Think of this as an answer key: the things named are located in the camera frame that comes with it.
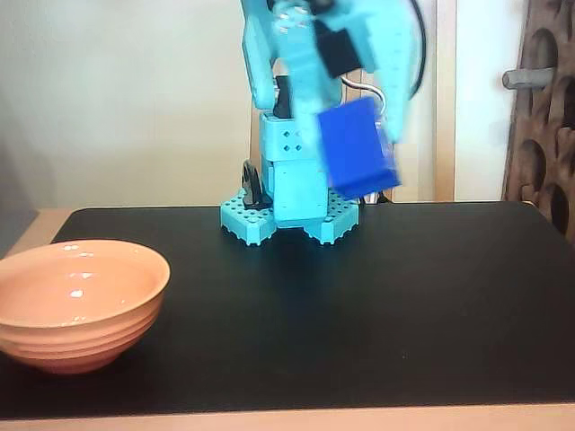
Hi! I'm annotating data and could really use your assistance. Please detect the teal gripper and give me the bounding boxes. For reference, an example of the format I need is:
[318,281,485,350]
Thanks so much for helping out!
[273,0,421,154]

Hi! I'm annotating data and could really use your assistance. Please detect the blue cube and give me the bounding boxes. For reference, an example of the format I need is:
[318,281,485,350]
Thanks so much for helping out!
[316,96,403,199]

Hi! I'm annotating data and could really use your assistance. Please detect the orange bowl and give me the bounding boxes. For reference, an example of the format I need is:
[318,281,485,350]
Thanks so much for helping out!
[0,239,172,376]

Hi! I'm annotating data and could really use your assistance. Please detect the black table clamp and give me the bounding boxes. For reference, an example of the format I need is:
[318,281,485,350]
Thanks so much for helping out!
[241,159,274,211]

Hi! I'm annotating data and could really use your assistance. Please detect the brown wooden wine rack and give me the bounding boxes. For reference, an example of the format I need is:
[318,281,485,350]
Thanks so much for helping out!
[500,0,575,246]

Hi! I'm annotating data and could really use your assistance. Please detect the black mat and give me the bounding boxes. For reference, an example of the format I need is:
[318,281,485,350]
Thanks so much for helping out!
[51,200,575,421]

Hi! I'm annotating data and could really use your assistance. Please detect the grey furniture top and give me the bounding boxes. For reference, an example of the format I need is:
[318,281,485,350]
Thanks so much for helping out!
[0,208,40,260]

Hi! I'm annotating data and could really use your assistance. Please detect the white shoulder servo cable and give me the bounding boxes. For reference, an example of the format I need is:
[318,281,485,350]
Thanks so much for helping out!
[340,75,388,114]

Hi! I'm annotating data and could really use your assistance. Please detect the black camera cable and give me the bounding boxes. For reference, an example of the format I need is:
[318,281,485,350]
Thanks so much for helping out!
[402,0,429,99]

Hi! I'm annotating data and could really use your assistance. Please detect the light wooden slatted frame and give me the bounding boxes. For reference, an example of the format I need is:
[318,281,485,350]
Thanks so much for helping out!
[245,0,457,203]

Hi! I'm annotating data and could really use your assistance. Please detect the grey door handle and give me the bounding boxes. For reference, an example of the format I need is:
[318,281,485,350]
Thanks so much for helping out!
[501,67,556,91]

